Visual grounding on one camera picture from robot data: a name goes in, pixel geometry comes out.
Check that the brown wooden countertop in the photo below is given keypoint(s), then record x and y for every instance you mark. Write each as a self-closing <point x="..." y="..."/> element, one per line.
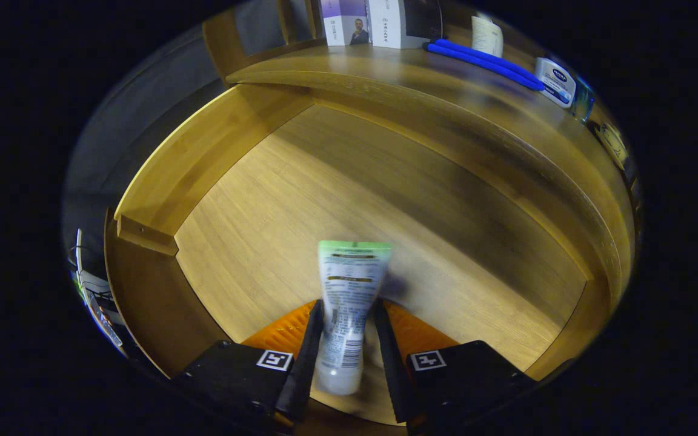
<point x="446" y="79"/>

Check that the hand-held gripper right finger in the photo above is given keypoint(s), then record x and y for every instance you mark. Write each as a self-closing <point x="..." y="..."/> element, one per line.
<point x="391" y="369"/>

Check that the brown wooden drawer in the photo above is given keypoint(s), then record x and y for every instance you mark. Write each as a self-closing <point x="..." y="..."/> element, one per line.
<point x="355" y="194"/>

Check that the brown wooden cabinet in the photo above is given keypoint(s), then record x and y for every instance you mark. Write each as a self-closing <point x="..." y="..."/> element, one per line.
<point x="222" y="42"/>

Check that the slim teal bottle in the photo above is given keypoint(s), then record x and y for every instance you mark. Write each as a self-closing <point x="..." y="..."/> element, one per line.
<point x="584" y="103"/>

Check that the white bottle with blue cap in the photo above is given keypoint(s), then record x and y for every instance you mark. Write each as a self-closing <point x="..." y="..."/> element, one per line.
<point x="555" y="79"/>

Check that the yellow lidded teacup with saucer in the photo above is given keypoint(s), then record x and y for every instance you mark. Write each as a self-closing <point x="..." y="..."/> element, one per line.
<point x="612" y="142"/>

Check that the black backdrop cloth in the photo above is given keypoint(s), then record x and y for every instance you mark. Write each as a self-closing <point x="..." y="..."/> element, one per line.
<point x="113" y="139"/>

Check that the purple book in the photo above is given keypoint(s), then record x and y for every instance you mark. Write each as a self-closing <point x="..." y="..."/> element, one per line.
<point x="343" y="18"/>

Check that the white tube with green end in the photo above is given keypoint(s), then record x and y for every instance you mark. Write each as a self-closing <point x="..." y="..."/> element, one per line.
<point x="349" y="303"/>

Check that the thick white book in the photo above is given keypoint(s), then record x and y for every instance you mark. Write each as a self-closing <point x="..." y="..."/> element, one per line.
<point x="391" y="24"/>

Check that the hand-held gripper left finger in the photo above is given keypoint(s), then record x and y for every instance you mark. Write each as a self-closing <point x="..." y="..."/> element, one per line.
<point x="306" y="363"/>

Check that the blue folded cloth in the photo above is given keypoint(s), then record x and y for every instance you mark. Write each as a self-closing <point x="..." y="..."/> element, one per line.
<point x="482" y="60"/>

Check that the white pump bottle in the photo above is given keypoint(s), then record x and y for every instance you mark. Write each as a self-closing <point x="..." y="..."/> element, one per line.
<point x="487" y="37"/>

